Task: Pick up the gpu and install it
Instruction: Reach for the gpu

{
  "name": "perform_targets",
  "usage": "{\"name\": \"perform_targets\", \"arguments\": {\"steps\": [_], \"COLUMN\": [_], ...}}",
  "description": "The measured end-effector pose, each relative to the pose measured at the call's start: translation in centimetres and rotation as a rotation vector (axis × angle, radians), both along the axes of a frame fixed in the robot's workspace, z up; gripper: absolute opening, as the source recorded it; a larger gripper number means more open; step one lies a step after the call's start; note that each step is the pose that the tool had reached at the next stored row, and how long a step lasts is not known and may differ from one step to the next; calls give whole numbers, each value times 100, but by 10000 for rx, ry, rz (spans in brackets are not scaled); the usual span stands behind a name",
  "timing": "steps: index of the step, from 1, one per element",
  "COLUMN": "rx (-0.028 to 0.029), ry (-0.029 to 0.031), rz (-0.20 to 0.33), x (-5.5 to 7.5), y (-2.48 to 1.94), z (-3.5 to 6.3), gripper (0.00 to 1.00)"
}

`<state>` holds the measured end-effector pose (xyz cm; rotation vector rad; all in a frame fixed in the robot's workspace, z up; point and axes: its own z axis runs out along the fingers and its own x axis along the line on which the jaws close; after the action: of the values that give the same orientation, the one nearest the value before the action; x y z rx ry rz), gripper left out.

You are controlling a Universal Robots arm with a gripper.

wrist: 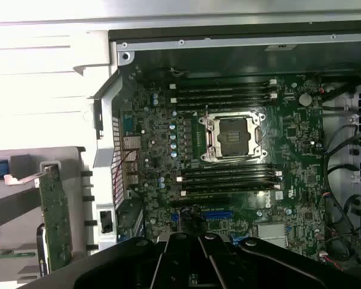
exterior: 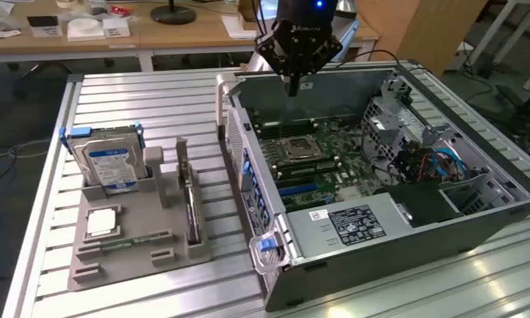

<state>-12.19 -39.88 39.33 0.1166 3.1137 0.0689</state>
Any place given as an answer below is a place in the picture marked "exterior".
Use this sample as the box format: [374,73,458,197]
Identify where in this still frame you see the grey printed parts rack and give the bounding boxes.
[67,145,213,292]

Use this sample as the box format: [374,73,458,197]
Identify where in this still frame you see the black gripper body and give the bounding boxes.
[276,0,337,76]

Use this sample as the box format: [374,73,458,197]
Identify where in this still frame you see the white box with round dish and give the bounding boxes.
[67,18,107,42]

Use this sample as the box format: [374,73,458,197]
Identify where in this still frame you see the open grey PC case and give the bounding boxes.
[215,59,530,314]

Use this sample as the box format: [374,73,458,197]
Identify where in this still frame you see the graphics card with black shroud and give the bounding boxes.
[175,136,204,248]

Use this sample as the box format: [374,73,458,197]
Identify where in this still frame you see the blue case latch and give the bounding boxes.
[256,240,277,256]

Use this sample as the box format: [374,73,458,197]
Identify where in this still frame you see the small white labelled box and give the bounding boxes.
[101,18,132,38]

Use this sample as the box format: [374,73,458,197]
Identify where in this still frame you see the grey power supply unit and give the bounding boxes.
[285,193,414,259]

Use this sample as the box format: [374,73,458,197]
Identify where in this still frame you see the black round lamp base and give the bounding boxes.
[149,0,199,25]

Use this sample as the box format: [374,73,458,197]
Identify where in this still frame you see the brown cardboard box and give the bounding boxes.
[237,0,257,23]

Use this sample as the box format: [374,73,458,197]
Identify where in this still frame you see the green loose RAM stick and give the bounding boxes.
[99,231,164,250]

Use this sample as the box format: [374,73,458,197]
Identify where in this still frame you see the silver CPU chip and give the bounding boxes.
[87,209,119,237]

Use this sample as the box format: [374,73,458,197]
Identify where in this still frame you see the red packet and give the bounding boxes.
[108,3,136,17]

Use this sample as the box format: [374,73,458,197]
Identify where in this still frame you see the blue expansion slot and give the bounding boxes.
[280,184,324,199]

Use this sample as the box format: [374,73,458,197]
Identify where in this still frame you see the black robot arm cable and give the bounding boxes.
[251,0,272,36]

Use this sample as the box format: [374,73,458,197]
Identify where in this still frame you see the silver metal drive cage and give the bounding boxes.
[360,71,429,166]

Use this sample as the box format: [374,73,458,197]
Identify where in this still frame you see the hard disk with blue carrier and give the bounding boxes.
[59,122,149,199]

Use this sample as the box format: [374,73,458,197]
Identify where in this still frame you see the blue disk wire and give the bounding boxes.
[424,147,469,182]

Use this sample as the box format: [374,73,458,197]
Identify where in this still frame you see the wooden desk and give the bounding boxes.
[0,0,381,72]

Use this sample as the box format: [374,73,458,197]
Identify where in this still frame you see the black and white labelled box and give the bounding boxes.
[25,15,64,38]

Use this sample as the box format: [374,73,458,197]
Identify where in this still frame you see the white paper stack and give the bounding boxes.
[221,15,260,40]

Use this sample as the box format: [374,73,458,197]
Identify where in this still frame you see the black cable behind case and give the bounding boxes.
[338,49,408,69]

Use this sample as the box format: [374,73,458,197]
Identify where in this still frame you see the CPU socket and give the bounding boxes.
[283,135,321,163]

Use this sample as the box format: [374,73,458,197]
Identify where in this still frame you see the green motherboard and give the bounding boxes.
[251,111,394,213]

